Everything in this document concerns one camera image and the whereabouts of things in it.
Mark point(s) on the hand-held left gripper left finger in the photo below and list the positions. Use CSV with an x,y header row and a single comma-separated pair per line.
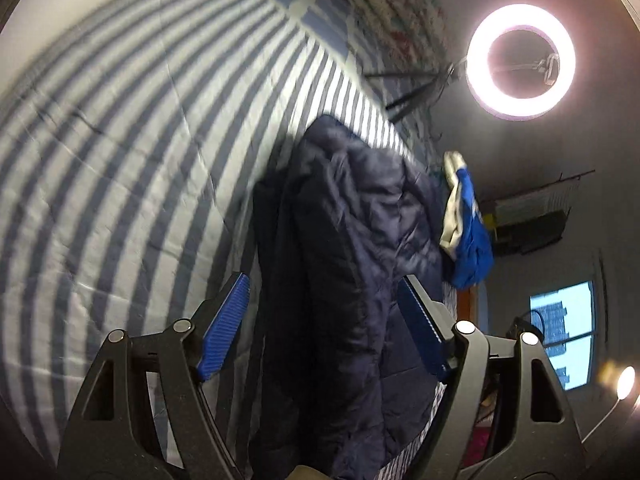
x,y
225,330

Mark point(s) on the black tripod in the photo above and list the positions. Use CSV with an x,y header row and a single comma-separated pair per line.
x,y
415,97

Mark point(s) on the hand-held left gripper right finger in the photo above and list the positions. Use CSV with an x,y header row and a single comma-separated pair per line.
x,y
422,330

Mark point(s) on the blue jacket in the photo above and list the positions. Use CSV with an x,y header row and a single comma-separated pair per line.
x,y
472,240

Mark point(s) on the navy puffer jacket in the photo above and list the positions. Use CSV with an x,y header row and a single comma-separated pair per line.
x,y
340,240

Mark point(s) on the dark hanging clothes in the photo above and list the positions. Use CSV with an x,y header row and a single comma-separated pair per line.
x,y
540,232

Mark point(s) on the window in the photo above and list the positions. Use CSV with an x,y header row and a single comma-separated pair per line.
x,y
570,310

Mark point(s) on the striped bed sheet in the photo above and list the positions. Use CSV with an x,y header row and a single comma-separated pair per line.
x,y
125,135

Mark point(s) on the yellow box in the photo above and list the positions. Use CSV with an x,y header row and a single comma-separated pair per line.
x,y
488,222

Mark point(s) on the striped hanging towel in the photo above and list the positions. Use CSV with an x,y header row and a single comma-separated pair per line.
x,y
530,207

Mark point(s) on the ceiling lamp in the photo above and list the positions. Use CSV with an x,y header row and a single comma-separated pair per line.
x,y
625,382

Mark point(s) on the floral quilt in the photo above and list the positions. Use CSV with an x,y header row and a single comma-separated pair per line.
x,y
395,15

